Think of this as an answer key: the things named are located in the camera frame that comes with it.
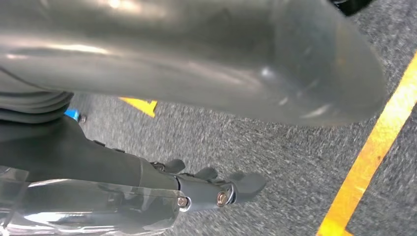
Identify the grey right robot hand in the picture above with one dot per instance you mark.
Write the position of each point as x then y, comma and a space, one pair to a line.
195, 49

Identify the blue metal shelf rack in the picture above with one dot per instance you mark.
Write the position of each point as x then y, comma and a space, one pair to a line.
71, 114

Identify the yellow floor tape square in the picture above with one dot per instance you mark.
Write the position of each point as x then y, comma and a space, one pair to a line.
374, 146
143, 106

